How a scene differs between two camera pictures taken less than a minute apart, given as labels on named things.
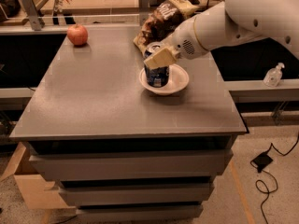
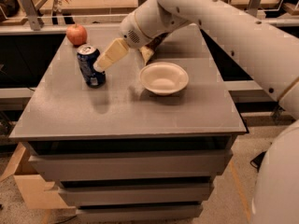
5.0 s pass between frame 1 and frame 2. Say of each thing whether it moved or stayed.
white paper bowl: stayed
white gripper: moved
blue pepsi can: moved
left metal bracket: stayed
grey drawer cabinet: stayed
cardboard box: stayed
